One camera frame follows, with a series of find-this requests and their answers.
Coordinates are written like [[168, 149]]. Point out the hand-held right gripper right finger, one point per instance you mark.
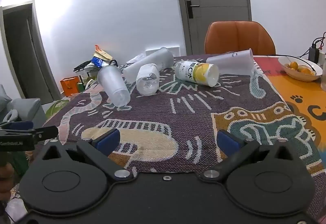
[[227, 142]]

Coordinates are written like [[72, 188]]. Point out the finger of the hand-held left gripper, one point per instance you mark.
[[17, 125], [43, 133]]

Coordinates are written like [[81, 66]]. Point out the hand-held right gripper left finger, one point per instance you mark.
[[108, 140]]

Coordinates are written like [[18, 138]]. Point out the short frosted plastic cup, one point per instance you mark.
[[113, 84]]

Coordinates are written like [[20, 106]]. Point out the clear crumpled plastic cup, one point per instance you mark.
[[147, 79]]

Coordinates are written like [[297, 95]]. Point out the frosted cup with small print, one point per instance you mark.
[[231, 60]]

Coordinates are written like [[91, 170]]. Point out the tall frosted plastic cup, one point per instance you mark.
[[158, 60]]

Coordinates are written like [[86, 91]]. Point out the grey sofa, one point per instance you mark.
[[23, 112]]

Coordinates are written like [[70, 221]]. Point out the green bag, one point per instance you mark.
[[56, 109]]

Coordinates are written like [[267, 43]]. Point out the orange paper bag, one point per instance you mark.
[[69, 86]]

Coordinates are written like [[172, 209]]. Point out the printed blanket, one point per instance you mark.
[[178, 117]]

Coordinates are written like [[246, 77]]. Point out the yellow label drink bottle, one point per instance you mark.
[[196, 71]]

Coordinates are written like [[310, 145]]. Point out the black shelf item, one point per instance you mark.
[[82, 65]]

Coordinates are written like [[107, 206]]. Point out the blue and white packet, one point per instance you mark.
[[97, 61]]

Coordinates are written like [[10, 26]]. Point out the tan paper bag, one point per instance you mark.
[[103, 55]]

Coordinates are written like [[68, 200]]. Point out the orange paw print table mat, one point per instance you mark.
[[298, 91]]

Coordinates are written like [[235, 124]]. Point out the white bowl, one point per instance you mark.
[[295, 74]]

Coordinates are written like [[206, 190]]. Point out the orange fruit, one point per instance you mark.
[[286, 65], [305, 70], [294, 65]]

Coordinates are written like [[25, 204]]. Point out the orange chair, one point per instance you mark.
[[236, 35]]

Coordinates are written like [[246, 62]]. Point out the white power strip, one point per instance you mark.
[[323, 59]]

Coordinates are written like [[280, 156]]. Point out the dark doorway frame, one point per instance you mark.
[[38, 56]]

